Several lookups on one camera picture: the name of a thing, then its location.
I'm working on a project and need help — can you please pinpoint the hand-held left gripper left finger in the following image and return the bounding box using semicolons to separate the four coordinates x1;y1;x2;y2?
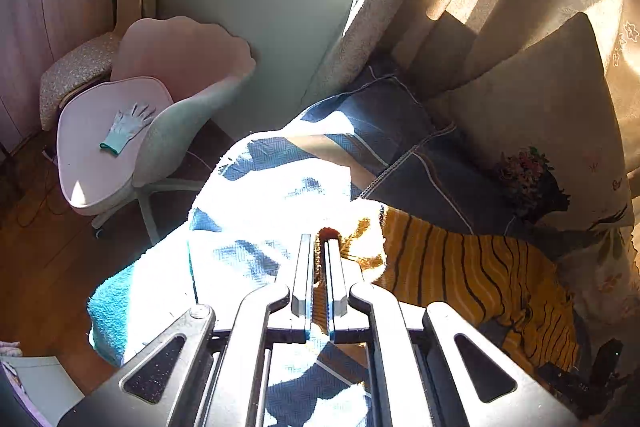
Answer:
57;233;316;427

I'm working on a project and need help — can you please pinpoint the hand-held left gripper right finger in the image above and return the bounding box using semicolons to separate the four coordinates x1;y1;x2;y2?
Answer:
324;239;582;427

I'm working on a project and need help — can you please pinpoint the orange black-striped small garment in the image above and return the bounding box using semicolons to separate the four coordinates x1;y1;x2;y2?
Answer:
317;201;583;375

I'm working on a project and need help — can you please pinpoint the blue patterned blanket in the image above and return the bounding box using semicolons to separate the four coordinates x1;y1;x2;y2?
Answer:
187;74;518;427

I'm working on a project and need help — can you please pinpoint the floral printed cloth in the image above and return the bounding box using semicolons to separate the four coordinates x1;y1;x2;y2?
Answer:
492;146;640;360

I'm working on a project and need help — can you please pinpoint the teal towel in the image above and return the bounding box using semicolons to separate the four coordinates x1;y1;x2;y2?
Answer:
87;252;197;369

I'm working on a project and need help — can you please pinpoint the teal work glove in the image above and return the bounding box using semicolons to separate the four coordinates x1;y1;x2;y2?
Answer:
99;103;157;156

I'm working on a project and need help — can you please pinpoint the grey pillow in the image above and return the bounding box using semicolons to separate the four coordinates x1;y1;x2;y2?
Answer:
437;11;628;220

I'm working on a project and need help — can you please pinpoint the pink swivel chair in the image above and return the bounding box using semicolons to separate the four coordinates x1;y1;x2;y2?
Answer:
56;16;258;244

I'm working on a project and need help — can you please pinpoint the white box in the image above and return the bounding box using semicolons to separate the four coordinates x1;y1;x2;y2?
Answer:
0;341;86;427

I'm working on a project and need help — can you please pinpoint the speckled cushioned stool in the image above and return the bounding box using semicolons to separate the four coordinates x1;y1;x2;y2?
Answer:
39;32;122;132

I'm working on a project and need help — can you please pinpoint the thin floor cable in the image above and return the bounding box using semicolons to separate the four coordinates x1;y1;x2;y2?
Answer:
15;142;63;228

